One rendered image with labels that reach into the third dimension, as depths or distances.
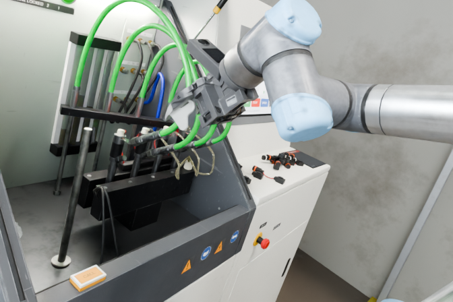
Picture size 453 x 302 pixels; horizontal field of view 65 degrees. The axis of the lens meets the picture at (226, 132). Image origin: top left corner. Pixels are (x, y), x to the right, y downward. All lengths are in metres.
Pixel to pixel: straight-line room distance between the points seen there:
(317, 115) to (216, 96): 0.23
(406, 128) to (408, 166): 2.07
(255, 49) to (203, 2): 0.69
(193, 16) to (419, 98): 0.86
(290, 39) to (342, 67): 2.25
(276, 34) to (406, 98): 0.19
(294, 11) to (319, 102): 0.13
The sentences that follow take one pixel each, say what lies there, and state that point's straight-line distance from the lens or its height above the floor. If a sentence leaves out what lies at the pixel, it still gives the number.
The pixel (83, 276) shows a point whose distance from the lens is 0.68.
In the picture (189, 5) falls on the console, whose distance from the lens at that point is 1.24.
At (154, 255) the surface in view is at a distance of 0.78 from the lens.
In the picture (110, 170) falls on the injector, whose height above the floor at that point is 1.01.
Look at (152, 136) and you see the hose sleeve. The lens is 0.81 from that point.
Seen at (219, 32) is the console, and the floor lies 1.40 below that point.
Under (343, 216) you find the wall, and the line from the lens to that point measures 2.78.
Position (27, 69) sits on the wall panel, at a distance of 1.05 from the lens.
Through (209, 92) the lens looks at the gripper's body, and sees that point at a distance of 0.63.
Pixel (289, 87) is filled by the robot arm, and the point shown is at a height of 1.37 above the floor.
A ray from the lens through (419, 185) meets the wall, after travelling 2.59.
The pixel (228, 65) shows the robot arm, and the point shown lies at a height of 1.36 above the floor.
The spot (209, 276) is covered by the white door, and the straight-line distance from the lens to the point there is 1.06.
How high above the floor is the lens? 1.41
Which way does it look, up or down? 15 degrees down
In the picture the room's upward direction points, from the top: 18 degrees clockwise
